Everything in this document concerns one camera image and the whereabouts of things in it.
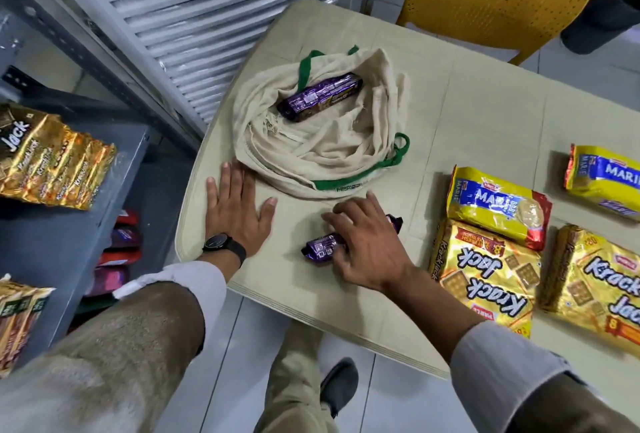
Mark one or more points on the grey metal shelf rack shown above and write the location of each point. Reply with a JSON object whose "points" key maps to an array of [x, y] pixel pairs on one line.
{"points": [[60, 247]]}

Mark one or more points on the row of brown gold packs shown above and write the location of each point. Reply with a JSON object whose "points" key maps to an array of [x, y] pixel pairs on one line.
{"points": [[17, 322]]}

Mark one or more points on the person's left hand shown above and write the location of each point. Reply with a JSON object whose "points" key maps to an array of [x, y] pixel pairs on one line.
{"points": [[235, 212]]}

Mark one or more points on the person's leg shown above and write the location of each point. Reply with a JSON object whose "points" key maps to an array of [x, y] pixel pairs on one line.
{"points": [[295, 387]]}

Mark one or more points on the person's left middle finger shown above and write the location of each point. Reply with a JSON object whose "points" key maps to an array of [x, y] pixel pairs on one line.
{"points": [[239, 183]]}

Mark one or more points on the person's right thumb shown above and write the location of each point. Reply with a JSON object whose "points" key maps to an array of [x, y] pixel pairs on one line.
{"points": [[341, 258]]}

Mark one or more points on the gold cracker packet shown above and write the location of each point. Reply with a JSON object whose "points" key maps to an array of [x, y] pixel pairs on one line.
{"points": [[595, 282], [487, 272]]}

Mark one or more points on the person's black shoe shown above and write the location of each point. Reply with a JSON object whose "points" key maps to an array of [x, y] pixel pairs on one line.
{"points": [[340, 385]]}

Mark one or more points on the yellow biscuit packet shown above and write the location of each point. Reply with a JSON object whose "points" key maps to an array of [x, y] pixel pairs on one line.
{"points": [[495, 205], [607, 180]]}

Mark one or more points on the black wristwatch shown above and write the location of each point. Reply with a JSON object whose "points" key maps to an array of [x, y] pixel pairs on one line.
{"points": [[225, 243]]}

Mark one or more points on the pile of red purple packets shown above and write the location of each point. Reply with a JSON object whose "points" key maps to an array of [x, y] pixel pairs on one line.
{"points": [[117, 257]]}

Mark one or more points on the person's left little finger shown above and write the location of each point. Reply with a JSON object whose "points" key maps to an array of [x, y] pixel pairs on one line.
{"points": [[212, 193]]}

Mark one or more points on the person's right hand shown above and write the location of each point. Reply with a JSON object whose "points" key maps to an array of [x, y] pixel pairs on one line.
{"points": [[372, 247]]}

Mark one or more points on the person's left forearm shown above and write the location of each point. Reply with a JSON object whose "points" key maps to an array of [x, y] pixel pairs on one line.
{"points": [[125, 337]]}

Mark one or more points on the grey louvered metal shutter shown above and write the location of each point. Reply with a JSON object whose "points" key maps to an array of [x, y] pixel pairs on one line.
{"points": [[210, 12]]}

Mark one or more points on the purple biscuit packet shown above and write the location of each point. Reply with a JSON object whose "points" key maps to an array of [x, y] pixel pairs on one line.
{"points": [[320, 96], [322, 246]]}

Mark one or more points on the person's left thumb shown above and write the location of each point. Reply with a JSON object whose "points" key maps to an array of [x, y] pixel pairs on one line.
{"points": [[268, 212]]}

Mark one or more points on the row of gold cracker packs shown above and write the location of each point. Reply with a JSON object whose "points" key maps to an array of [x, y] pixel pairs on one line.
{"points": [[50, 157]]}

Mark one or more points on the person's right forearm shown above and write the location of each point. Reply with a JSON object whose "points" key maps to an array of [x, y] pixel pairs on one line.
{"points": [[500, 362]]}

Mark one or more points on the person's right middle finger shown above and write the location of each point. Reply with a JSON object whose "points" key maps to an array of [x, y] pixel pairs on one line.
{"points": [[351, 210]]}

